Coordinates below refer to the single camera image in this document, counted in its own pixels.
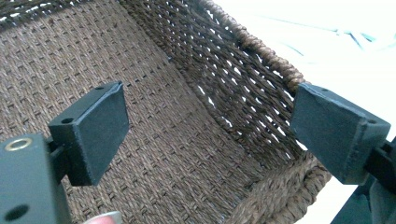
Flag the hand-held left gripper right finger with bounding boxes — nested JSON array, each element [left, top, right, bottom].
[[289, 81, 396, 194]]

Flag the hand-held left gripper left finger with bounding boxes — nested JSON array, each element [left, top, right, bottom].
[[47, 80, 131, 188]]

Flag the brown woven basket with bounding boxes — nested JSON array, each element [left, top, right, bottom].
[[0, 0, 332, 224]]

